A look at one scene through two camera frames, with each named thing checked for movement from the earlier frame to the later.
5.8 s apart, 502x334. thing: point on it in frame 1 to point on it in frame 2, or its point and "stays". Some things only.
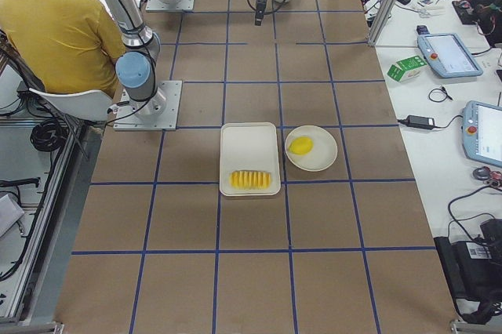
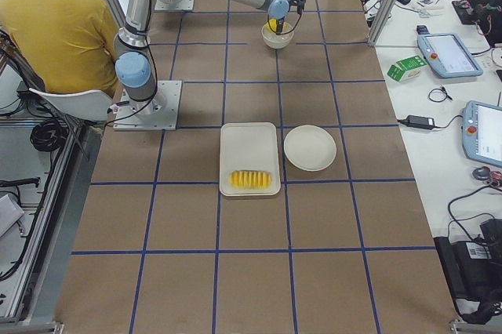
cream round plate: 322,155 stays
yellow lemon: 301,145 to 273,24
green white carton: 406,69 stays
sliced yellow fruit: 249,179 stays
